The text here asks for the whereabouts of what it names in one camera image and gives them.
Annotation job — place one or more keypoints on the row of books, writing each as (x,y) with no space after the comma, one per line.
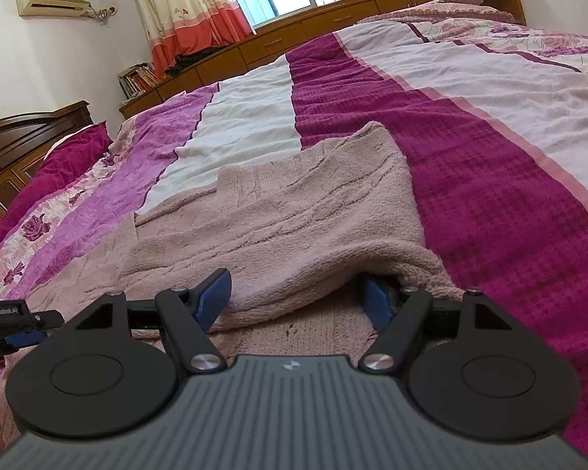
(137,81)

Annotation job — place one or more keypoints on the dark cloth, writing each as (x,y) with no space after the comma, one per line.
(201,58)

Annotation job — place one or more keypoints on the pink knit sweater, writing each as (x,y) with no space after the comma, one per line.
(299,235)

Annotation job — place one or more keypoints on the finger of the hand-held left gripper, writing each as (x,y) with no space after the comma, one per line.
(41,318)
(24,339)

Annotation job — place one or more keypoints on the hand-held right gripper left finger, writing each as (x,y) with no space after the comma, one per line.
(214,296)

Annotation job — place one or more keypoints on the magenta pillow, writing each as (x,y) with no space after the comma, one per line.
(63,166)

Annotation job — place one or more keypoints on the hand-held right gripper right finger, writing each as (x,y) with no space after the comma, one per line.
(376,303)

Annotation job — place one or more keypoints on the dark wooden headboard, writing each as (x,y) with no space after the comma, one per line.
(19,142)

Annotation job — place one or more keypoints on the long wooden cabinet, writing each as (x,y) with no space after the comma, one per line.
(284,34)

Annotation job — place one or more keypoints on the striped magenta and white blanket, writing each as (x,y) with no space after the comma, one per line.
(495,181)

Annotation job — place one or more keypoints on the pink pillow far side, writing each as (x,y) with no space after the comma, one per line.
(446,7)

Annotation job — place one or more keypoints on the floral orange curtain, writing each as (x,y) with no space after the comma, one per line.
(186,14)

